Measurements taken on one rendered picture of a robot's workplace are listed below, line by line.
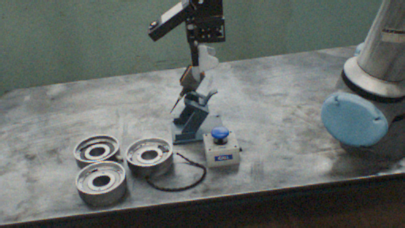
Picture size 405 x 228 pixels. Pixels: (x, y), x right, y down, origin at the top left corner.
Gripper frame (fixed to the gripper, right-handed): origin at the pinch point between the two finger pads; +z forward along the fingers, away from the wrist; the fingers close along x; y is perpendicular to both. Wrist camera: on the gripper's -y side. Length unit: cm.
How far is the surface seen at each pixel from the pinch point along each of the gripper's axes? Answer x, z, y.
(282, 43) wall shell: 150, 65, 59
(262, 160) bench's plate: -14.8, 15.5, 12.4
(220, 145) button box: -13.6, 11.0, 3.5
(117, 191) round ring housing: -22.9, 12.7, -18.9
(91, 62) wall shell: 148, 62, -51
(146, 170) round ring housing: -17.2, 12.8, -12.9
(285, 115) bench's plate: 1.5, 15.5, 21.9
